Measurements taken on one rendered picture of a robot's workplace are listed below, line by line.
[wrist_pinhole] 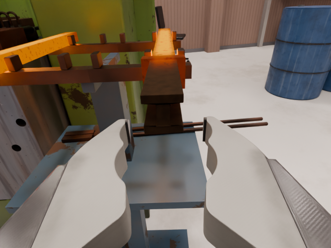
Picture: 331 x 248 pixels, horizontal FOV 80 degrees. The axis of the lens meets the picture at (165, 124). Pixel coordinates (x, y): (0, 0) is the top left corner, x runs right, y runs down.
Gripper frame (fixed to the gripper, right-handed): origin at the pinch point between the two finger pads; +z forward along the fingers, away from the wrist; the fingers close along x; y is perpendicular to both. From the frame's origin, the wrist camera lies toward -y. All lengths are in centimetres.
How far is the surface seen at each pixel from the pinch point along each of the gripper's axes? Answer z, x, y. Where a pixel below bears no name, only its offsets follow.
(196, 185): 18.1, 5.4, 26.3
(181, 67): 10.2, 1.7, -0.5
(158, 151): 29.3, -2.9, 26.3
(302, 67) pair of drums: 203, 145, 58
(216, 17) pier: 472, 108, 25
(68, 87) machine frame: 55, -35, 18
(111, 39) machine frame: 56, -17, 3
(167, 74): 5.5, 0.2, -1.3
